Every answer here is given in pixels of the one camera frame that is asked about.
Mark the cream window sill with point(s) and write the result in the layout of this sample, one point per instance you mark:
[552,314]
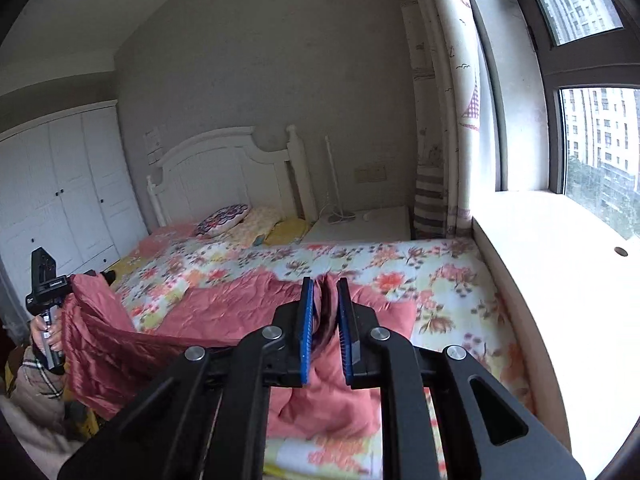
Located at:
[550,285]

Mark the pink quilted jacket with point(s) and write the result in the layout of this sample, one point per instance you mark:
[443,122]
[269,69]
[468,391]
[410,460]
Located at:
[200,310]

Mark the yellow pillow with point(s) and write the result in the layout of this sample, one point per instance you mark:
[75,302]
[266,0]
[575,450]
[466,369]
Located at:
[287,230]

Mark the cream pillow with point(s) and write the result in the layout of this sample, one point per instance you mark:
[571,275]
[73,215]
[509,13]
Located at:
[260,222]

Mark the white pole lamp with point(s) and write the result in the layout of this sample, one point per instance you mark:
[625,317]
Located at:
[341,218]

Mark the purple patterned pillow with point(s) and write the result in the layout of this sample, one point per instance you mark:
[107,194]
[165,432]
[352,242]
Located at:
[220,220]

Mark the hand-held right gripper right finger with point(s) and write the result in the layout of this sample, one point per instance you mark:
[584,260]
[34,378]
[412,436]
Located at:
[344,340]

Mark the beige wall socket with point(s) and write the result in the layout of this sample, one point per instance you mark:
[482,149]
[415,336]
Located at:
[370,174]

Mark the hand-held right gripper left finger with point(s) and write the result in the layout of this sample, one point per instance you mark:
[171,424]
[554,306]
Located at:
[306,340]

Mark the white fuzzy cloth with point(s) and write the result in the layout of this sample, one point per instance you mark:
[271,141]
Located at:
[30,435]

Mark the white wardrobe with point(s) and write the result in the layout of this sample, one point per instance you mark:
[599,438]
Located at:
[65,185]

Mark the person's left hand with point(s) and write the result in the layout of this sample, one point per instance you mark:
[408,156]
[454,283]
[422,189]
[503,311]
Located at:
[36,332]

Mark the dark framed window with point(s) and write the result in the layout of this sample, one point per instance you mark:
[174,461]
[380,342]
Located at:
[590,67]

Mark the floral bed sheet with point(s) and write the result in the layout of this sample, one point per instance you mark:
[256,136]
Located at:
[425,270]

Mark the white nightstand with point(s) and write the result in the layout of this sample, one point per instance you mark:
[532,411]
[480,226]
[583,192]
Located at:
[370,230]

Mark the printed cream curtain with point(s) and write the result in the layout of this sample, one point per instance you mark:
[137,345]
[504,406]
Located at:
[440,110]

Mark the white wooden headboard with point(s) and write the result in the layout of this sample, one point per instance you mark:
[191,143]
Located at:
[215,170]

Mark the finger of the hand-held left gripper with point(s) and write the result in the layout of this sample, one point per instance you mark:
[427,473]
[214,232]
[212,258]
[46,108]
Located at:
[108,276]

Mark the yellow object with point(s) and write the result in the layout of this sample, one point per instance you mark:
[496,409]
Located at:
[82,422]

